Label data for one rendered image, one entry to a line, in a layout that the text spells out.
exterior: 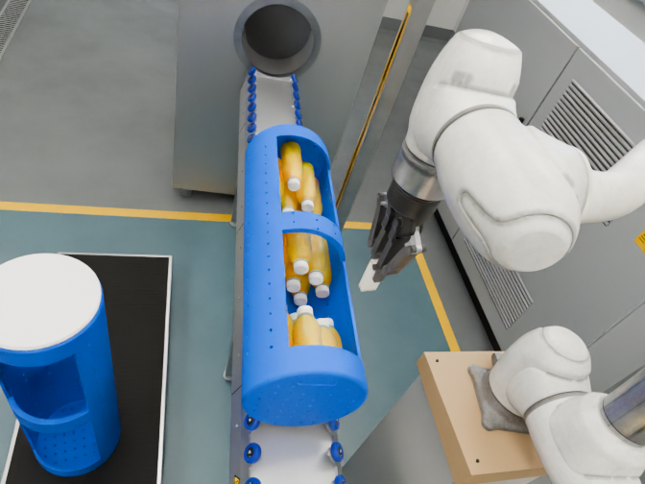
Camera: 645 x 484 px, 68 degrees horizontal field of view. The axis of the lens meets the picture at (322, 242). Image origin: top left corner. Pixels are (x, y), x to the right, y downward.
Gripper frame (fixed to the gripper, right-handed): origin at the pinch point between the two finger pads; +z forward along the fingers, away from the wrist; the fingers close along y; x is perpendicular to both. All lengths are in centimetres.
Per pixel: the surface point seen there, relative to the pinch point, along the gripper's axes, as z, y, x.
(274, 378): 31.2, -0.2, 11.7
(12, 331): 47, 30, 62
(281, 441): 58, -4, 6
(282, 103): 53, 142, -35
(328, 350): 27.6, 2.0, -0.2
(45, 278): 47, 45, 56
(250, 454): 55, -6, 15
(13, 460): 136, 38, 77
